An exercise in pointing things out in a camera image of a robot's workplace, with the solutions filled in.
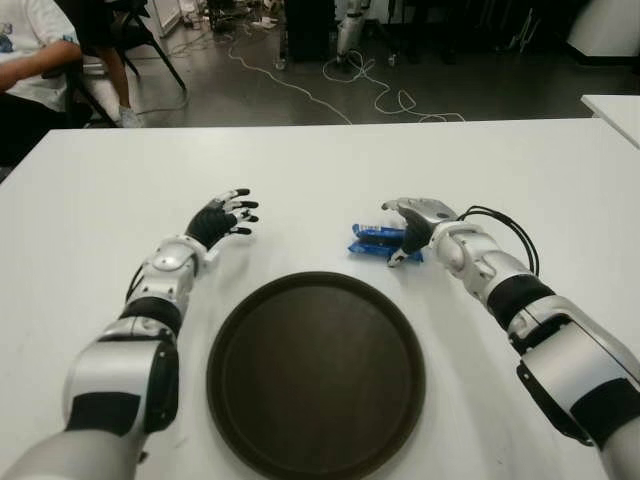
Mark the bare leg with white shoe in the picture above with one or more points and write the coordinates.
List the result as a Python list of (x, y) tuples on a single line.
[(117, 80)]

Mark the right robot hand black silver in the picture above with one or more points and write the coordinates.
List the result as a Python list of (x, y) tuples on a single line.
[(422, 220)]

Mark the left robot arm silver black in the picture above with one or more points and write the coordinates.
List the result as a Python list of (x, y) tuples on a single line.
[(115, 360)]

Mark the seated person in white shirt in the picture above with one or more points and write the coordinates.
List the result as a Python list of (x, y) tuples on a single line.
[(30, 60)]

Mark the left robot hand black silver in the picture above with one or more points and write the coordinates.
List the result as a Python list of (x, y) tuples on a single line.
[(210, 222)]

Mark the round dark brown tray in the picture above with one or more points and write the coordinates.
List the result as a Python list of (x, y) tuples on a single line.
[(315, 380)]

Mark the white side table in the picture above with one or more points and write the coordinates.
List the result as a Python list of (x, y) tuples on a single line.
[(617, 112)]

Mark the white curved cabinet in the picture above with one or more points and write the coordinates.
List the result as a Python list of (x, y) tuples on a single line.
[(607, 27)]

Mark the silver robot leg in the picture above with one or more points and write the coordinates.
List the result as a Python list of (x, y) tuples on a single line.
[(347, 27)]

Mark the black cabinet on casters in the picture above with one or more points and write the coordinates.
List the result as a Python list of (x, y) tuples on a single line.
[(307, 30)]

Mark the blue Oreo cookie packet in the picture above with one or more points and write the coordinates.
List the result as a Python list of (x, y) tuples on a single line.
[(370, 245)]

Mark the black wheeled stand frame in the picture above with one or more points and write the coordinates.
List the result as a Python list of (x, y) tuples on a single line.
[(415, 30)]

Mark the right robot arm silver black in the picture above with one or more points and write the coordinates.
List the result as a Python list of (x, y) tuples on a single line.
[(550, 340)]

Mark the black folding chair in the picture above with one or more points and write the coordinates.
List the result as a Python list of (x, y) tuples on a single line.
[(142, 30)]

